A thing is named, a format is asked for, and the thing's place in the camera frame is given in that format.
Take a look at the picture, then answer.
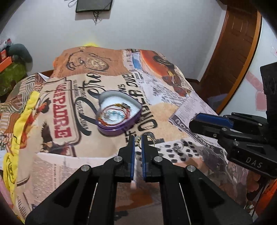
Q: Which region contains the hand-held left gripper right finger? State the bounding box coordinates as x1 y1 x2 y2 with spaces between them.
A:
141 135 253 225

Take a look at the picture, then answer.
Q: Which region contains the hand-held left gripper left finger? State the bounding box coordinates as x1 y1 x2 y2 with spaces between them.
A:
25 135 137 225

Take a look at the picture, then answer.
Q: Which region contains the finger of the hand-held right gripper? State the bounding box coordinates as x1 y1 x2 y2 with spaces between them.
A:
189 119 239 141
195 112 269 131

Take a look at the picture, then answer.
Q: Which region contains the gold chain bracelet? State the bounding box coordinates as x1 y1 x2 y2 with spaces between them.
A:
135 134 155 150

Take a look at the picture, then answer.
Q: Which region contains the purple heart-shaped tin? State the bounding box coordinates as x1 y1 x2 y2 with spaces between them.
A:
97 90 142 137

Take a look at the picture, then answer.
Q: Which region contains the red cord bracelet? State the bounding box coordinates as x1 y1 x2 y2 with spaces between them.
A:
98 103 133 126

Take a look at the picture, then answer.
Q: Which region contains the silver beaded bracelet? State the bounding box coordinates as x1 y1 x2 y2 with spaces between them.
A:
101 108 122 122

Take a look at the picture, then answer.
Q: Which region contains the small silver jewelry piece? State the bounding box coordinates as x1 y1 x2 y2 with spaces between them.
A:
171 143 185 154

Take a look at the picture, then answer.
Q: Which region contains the printed blanket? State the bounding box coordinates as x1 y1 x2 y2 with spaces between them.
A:
0 46 260 225

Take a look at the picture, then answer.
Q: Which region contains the brown wooden door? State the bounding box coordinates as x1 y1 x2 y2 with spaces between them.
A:
198 9 263 115

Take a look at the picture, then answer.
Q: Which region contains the yellow cloth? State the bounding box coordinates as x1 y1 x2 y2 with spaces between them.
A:
3 91 45 218

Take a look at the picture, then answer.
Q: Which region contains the dark grey plush toy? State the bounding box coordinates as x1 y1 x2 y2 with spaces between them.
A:
10 43 33 64

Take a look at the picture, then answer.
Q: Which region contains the long orange box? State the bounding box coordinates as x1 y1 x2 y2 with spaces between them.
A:
0 49 14 73

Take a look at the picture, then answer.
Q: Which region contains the black monitor cable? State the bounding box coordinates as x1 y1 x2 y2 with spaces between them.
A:
92 11 102 25

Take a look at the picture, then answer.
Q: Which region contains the small black wall monitor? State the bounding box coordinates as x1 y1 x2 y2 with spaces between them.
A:
75 0 114 13

